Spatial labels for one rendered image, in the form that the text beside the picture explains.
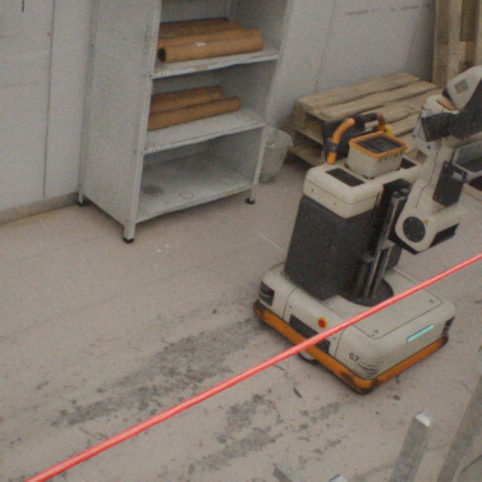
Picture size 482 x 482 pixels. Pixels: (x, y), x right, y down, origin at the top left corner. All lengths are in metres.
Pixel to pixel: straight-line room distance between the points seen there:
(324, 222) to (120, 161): 1.17
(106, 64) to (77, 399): 1.60
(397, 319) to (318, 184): 0.67
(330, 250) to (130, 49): 1.30
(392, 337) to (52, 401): 1.36
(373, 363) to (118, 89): 1.71
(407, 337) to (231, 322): 0.79
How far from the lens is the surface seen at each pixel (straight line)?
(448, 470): 2.01
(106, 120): 4.03
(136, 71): 3.79
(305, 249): 3.40
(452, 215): 3.26
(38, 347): 3.43
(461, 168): 3.05
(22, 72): 3.91
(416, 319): 3.53
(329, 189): 3.23
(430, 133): 2.92
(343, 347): 3.37
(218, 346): 3.54
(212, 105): 4.31
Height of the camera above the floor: 2.19
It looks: 31 degrees down
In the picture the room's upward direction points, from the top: 11 degrees clockwise
